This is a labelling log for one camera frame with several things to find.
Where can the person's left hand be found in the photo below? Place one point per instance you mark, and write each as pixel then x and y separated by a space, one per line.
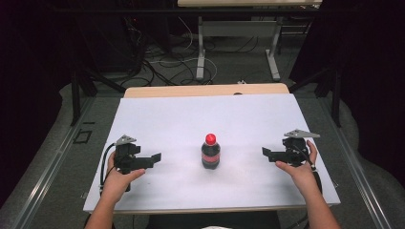
pixel 116 183

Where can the metal floor rail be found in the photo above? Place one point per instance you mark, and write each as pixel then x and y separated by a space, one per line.
pixel 47 171
pixel 356 178

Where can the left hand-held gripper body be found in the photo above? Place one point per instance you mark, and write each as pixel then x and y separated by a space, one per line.
pixel 125 156

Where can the white desk with metal legs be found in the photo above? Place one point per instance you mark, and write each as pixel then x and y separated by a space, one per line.
pixel 237 29

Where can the dark curtain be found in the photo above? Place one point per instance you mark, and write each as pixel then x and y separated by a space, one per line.
pixel 28 79
pixel 372 79

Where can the cola bottle with red label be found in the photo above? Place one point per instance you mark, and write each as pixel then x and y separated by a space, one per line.
pixel 210 157

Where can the red bottle cap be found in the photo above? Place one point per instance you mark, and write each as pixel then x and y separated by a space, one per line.
pixel 210 139

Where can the person's right hand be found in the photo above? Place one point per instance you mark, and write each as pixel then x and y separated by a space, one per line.
pixel 302 175

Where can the black metal stand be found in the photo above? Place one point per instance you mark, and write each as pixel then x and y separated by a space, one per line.
pixel 75 95
pixel 335 95

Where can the person's dark clothing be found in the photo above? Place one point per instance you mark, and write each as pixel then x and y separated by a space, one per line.
pixel 191 221

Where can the white table mat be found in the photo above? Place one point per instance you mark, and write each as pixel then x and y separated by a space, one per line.
pixel 207 114

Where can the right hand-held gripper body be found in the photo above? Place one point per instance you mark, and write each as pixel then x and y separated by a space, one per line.
pixel 294 152

